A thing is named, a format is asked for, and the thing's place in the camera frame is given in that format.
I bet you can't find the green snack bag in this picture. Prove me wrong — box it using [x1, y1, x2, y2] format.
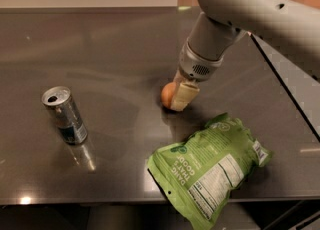
[147, 113, 272, 230]

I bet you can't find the orange fruit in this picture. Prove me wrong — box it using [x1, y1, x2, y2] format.
[161, 82, 176, 108]

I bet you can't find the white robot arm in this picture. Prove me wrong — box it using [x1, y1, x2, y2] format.
[169, 0, 320, 111]

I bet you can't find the silver drink can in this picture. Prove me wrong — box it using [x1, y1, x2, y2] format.
[42, 86, 88, 145]

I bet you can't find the grey side table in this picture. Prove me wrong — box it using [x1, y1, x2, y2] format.
[250, 34, 320, 139]

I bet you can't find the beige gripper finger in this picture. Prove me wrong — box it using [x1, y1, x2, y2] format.
[170, 81, 200, 112]
[173, 70, 184, 84]

